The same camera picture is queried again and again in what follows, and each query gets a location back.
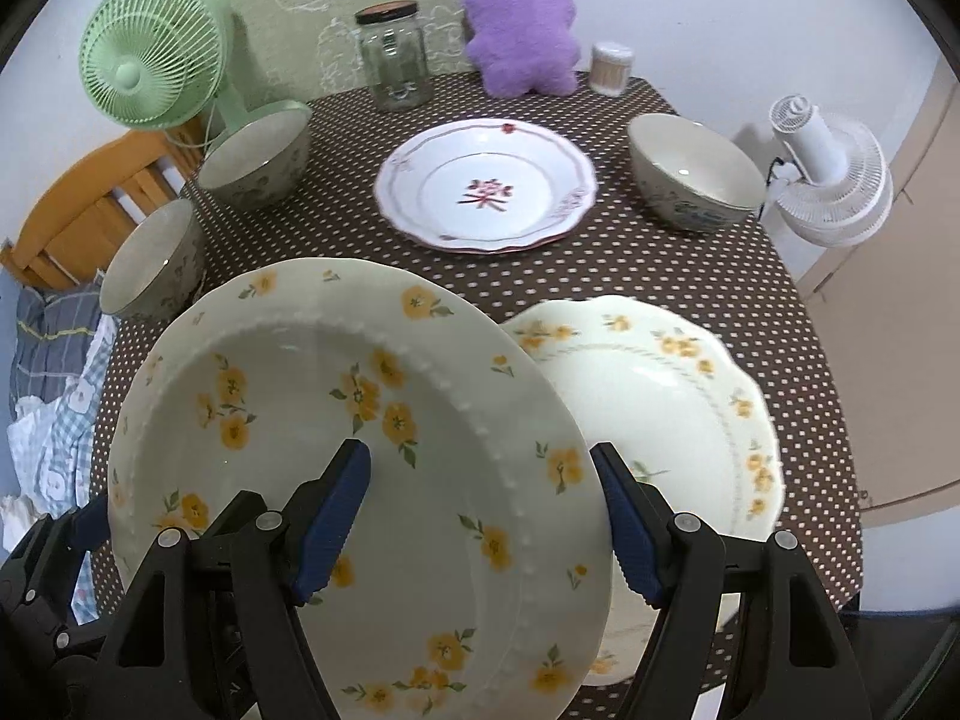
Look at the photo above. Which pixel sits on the grey floral bowl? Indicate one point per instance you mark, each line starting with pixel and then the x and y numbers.
pixel 146 262
pixel 255 150
pixel 690 157

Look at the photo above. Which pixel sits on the green desk fan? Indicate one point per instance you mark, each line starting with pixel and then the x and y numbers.
pixel 150 52

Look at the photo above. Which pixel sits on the blue checked cloth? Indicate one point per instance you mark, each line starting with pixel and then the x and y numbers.
pixel 67 427

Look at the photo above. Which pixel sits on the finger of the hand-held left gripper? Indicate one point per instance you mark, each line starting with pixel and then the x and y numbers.
pixel 90 525
pixel 236 514

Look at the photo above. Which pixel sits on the grey checked blanket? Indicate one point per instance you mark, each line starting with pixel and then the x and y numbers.
pixel 52 337

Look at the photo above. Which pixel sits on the scalloped yellow flower plate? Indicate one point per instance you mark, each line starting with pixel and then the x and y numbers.
pixel 660 405

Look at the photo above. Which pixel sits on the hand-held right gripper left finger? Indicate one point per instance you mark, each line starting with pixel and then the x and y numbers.
pixel 337 525

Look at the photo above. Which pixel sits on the purple plush toy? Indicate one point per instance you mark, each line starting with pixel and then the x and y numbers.
pixel 517 22

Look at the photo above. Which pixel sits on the green wall cloth with drawings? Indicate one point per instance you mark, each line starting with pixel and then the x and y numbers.
pixel 300 15

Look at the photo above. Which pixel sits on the glass jar with dark lid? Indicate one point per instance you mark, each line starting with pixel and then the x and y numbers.
pixel 390 60

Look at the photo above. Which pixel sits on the brown polka dot tablecloth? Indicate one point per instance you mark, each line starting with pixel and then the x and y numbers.
pixel 525 277

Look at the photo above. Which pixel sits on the white desk fan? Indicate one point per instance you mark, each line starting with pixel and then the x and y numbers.
pixel 825 165

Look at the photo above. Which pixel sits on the beaded yellow flower plate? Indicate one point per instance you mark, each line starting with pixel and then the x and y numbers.
pixel 300 375

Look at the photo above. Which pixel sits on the red floral white plate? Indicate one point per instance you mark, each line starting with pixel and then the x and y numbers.
pixel 450 187

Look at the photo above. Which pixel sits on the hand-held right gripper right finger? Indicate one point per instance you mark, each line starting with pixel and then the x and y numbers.
pixel 626 532

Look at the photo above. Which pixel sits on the cotton swab container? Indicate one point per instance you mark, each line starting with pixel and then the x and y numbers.
pixel 611 71

